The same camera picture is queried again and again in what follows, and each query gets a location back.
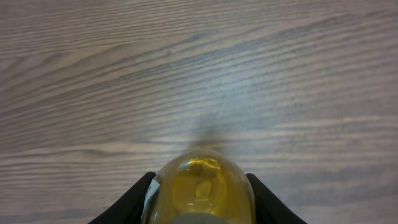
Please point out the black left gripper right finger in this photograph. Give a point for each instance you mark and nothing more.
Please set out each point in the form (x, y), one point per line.
(269, 209)

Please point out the yellow liquid bottle grey cap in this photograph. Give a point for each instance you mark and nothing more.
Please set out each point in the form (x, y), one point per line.
(200, 186)

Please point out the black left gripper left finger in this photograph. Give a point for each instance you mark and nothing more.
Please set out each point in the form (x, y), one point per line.
(128, 208)

